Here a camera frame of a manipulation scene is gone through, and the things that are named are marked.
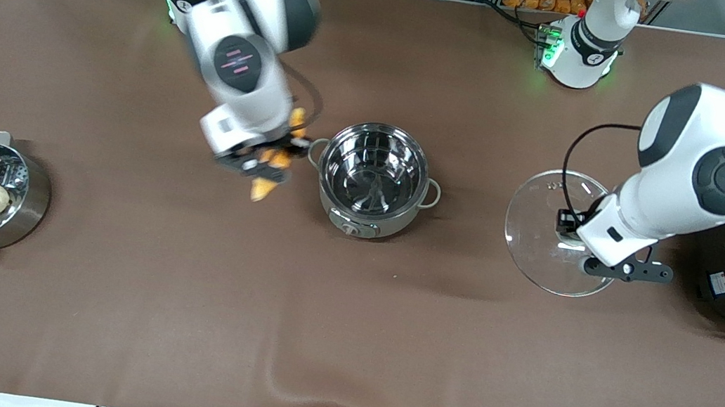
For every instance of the glass pot lid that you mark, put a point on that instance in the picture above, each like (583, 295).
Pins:
(533, 249)

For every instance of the grey electric cooking pot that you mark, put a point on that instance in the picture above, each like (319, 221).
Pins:
(373, 177)

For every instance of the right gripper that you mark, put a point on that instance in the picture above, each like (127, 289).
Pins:
(268, 150)

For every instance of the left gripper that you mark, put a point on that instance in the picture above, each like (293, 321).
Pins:
(567, 223)

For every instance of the yellow corn cob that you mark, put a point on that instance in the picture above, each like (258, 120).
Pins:
(263, 189)

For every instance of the brown table mat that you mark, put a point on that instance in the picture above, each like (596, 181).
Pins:
(343, 343)

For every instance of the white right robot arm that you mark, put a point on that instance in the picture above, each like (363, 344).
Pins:
(240, 65)

